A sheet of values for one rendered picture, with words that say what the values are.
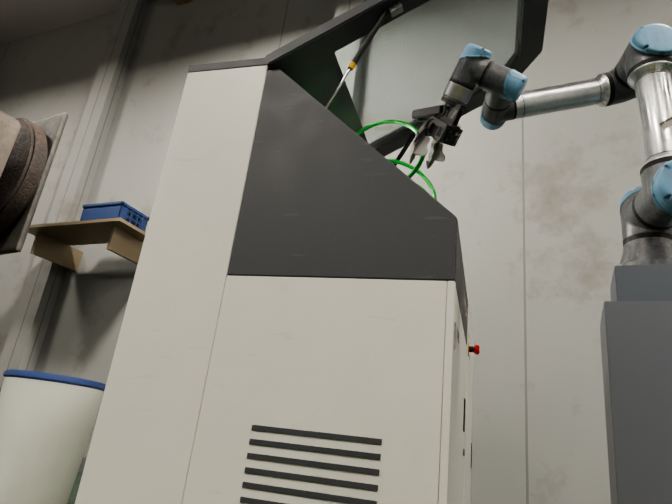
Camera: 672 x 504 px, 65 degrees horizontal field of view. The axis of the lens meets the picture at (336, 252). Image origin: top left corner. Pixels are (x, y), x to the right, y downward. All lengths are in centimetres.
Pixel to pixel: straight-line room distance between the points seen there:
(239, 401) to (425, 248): 57
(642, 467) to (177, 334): 110
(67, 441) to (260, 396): 175
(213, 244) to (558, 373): 275
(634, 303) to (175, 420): 111
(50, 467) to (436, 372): 211
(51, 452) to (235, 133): 184
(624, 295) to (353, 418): 71
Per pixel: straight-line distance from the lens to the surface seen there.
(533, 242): 401
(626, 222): 158
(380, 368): 121
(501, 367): 378
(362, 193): 137
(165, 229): 156
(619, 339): 139
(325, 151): 146
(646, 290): 146
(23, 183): 487
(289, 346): 128
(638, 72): 165
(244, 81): 172
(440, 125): 156
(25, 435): 290
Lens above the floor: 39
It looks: 21 degrees up
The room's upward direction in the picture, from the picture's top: 7 degrees clockwise
